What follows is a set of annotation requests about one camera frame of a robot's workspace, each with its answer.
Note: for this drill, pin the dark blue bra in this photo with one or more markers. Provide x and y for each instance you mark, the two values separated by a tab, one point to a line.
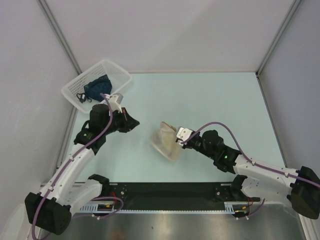
94	89

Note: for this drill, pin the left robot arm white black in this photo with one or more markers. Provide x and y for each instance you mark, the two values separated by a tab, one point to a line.
54	206

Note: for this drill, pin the right aluminium frame post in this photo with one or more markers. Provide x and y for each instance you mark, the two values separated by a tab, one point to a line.
278	36

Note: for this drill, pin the white slotted cable duct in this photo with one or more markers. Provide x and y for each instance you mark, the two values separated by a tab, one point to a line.
107	208

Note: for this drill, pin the left aluminium frame post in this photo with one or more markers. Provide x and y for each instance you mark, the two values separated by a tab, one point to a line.
53	23

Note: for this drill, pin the beige mesh laundry bag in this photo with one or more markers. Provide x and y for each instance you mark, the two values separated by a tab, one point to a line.
163	140

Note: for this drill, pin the aluminium frame post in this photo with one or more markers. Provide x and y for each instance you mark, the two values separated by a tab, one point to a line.
53	23
278	36

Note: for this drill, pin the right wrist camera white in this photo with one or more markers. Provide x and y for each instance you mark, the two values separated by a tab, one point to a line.
183	135

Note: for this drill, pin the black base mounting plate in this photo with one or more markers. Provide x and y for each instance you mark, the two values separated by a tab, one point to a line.
175	195

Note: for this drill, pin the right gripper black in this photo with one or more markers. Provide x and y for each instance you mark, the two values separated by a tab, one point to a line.
186	145

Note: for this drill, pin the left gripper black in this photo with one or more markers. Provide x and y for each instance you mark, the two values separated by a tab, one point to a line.
129	122

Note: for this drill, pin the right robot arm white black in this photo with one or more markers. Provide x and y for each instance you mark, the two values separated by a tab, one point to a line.
297	188

